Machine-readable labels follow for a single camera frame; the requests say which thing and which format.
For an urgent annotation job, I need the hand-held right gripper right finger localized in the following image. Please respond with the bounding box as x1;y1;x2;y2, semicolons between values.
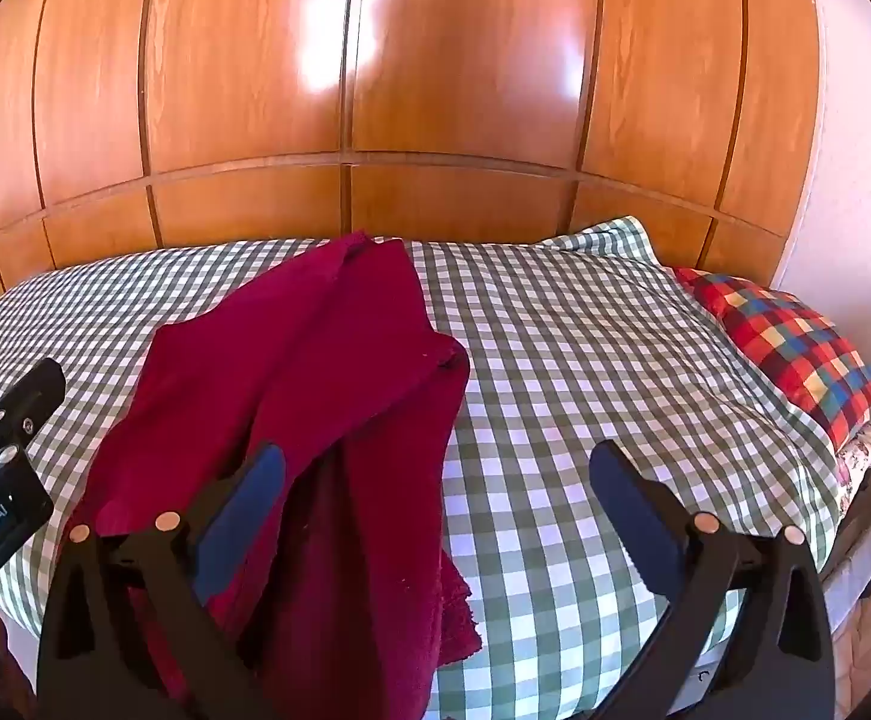
589;440;836;720

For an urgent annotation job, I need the dark red garment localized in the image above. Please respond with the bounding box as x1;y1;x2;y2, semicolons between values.
64;231;485;720

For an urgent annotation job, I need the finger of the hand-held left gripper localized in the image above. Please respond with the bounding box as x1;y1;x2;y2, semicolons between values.
0;358;67;496

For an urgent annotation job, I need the multicoloured checked pillow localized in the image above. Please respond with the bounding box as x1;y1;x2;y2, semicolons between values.
671;266;871;451

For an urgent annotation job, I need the floral mattress cover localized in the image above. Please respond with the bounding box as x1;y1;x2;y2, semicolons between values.
833;405;871;520

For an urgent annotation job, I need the grey bed base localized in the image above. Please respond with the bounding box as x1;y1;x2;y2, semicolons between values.
818;465;871;616

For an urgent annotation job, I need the green checked bed sheet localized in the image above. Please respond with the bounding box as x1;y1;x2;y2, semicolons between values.
0;216;849;720

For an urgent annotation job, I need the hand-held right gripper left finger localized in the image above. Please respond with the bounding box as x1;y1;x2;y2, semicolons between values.
37;444;287;720

